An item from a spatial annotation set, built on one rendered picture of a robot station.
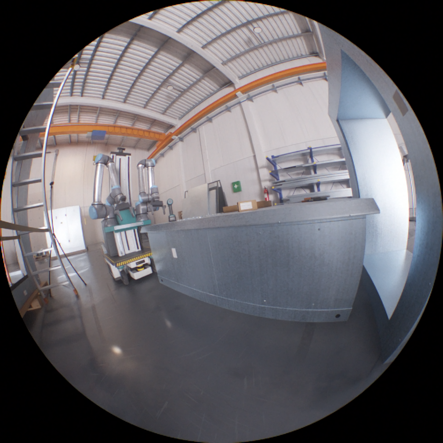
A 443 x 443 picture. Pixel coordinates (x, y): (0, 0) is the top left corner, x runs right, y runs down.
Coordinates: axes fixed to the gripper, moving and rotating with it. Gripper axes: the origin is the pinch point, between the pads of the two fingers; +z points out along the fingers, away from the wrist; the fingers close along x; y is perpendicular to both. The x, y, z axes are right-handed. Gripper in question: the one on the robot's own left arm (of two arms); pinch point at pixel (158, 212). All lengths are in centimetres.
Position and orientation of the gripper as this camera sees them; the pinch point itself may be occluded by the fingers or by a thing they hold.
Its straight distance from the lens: 146.4
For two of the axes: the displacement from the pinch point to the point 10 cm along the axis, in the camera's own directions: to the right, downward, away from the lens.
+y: 6.4, -4.6, -6.1
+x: 6.8, -0.4, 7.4
